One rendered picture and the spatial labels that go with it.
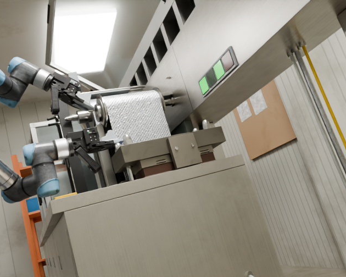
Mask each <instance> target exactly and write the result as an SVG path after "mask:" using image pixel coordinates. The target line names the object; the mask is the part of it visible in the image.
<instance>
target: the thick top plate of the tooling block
mask: <svg viewBox="0 0 346 277"><path fill-rule="evenodd" d="M191 133H193V134H194V138H195V140H196V143H197V146H198V147H203V146H208V145H212V147H213V149H214V148H215V147H217V146H218V145H220V144H222V143H223V142H225V141H226V139H225V135H224V132H223V130H222V127H221V126H218V127H214V128H209V129H204V130H198V131H193V132H187V133H184V134H178V135H173V136H168V137H162V138H156V139H153V140H148V141H142V142H137V143H132V144H128V145H122V146H120V147H119V148H118V150H117V151H116V152H115V154H114V155H113V156H112V158H111V161H112V164H113V167H114V171H115V174H116V173H121V172H124V171H127V169H126V167H128V166H132V167H134V166H135V165H136V164H137V163H138V162H139V161H140V160H143V159H148V158H153V157H158V156H163V155H166V154H170V150H169V147H168V143H167V141H166V139H168V138H169V137H175V136H180V135H185V134H191Z"/></svg>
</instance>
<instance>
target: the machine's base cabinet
mask: <svg viewBox="0 0 346 277"><path fill-rule="evenodd" d="M43 249H44V255H45V261H46V265H47V269H48V274H49V277H245V273H246V272H247V271H250V272H252V273H253V276H254V277H284V275H283V271H282V268H281V265H280V263H279V260H278V257H277V254H276V251H275V248H274V245H273V243H272V240H271V237H270V234H269V231H268V228H267V226H266V223H265V219H264V216H263V214H262V211H261V208H260V205H259V202H258V199H257V197H256V194H255V191H254V188H253V185H252V182H251V179H250V177H249V174H248V171H247V167H246V165H242V166H239V167H235V168H231V169H227V170H223V171H218V172H215V173H212V174H208V175H203V176H200V177H197V178H192V179H188V180H185V181H180V182H176V183H174V184H170V185H165V186H161V187H157V188H154V189H150V190H147V191H142V192H138V193H134V194H131V195H127V196H123V197H119V198H115V199H112V200H108V201H104V202H100V203H96V204H92V205H89V206H85V207H81V208H77V209H73V210H69V211H66V212H64V213H63V215H62V216H61V218H60V219H59V221H58V223H57V224H56V226H55V228H54V229H53V231H52V233H51V234H50V236H49V238H48V239H47V241H46V243H45V244H44V246H43Z"/></svg>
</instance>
